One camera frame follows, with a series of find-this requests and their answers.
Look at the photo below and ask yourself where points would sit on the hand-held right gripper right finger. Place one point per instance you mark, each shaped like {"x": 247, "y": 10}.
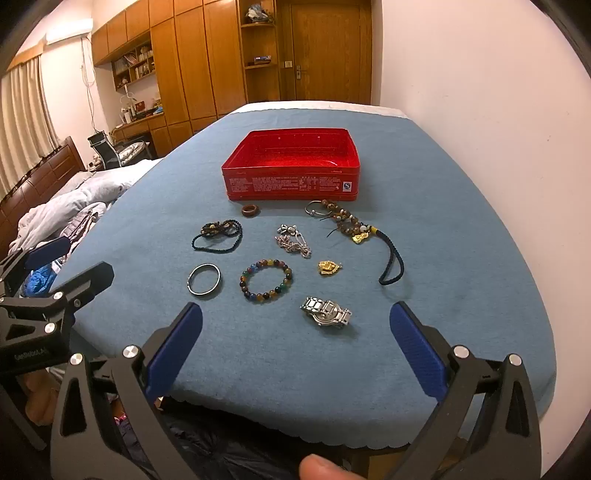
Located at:
{"x": 418, "y": 355}

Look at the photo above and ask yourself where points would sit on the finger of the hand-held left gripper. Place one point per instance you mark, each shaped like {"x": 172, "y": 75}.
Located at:
{"x": 46, "y": 253}
{"x": 90, "y": 279}

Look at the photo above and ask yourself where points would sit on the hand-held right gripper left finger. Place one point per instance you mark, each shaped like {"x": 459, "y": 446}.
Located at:
{"x": 175, "y": 350}

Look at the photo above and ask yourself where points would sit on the wide silver bangle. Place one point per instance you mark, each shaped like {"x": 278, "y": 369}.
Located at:
{"x": 203, "y": 292}

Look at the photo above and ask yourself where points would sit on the silver wristwatch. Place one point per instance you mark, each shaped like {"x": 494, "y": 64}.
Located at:
{"x": 325, "y": 314}

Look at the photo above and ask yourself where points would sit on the gold pendant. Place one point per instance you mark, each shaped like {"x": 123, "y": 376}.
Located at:
{"x": 328, "y": 269}

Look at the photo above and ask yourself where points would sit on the thin silver bangle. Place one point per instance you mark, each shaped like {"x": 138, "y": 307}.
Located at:
{"x": 313, "y": 213}

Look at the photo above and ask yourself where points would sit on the red cardboard box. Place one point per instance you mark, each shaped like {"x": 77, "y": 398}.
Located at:
{"x": 286, "y": 184}

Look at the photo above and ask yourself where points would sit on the person's right hand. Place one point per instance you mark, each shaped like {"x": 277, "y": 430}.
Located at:
{"x": 323, "y": 468}

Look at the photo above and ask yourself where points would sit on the white duvet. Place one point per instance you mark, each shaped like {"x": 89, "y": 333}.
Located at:
{"x": 92, "y": 189}

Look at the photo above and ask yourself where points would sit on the dark wooden headboard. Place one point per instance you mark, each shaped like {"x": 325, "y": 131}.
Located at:
{"x": 51, "y": 170}

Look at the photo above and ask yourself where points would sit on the black office chair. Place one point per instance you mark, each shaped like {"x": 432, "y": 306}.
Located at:
{"x": 104, "y": 150}

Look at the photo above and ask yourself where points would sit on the beige curtain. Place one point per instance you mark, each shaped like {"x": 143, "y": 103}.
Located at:
{"x": 27, "y": 124}

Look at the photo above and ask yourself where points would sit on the striped cushion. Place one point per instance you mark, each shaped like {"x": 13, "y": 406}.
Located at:
{"x": 131, "y": 151}

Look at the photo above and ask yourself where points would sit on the wooden desk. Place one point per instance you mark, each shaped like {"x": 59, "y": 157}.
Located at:
{"x": 143, "y": 124}

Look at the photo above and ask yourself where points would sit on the white desk lamp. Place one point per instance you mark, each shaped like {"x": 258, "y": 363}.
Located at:
{"x": 127, "y": 104}

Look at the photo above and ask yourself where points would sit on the wooden bookshelf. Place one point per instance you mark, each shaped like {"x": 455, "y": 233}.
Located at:
{"x": 136, "y": 64}

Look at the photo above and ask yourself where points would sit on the wooden overhead cupboards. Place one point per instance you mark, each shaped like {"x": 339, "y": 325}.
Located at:
{"x": 120, "y": 37}

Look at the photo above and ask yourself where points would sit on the wooden wardrobe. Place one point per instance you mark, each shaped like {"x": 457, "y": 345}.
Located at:
{"x": 194, "y": 69}

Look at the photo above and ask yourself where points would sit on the wooden corner shelf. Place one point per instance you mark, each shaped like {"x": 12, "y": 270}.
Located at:
{"x": 277, "y": 83}

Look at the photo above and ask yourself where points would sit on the small box on shelf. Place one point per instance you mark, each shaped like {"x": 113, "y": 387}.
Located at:
{"x": 262, "y": 59}

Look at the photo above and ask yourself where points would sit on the grey shelf figurine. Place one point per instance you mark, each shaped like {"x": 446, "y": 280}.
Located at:
{"x": 256, "y": 14}

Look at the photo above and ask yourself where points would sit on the wooden door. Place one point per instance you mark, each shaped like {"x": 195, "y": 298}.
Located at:
{"x": 332, "y": 46}

